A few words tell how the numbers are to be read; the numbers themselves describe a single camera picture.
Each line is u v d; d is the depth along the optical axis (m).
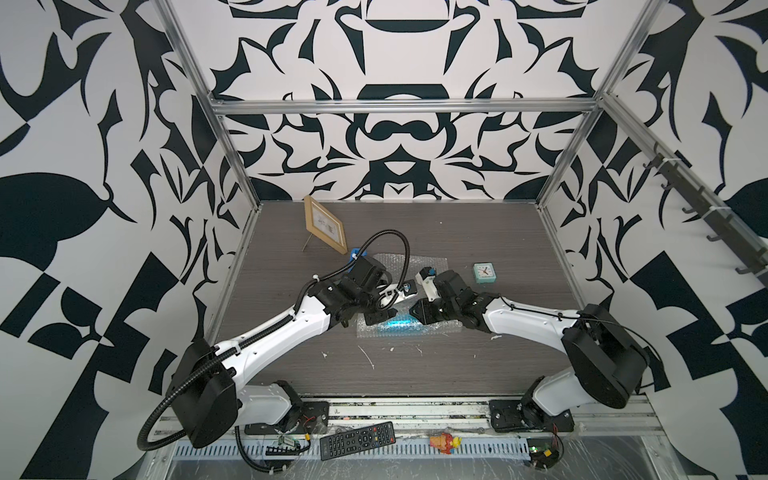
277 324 0.47
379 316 0.69
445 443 0.69
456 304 0.68
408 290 0.67
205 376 0.39
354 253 1.01
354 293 0.60
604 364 0.44
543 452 0.71
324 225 1.02
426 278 0.80
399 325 0.85
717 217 0.59
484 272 0.99
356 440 0.70
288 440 0.71
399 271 0.66
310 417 0.73
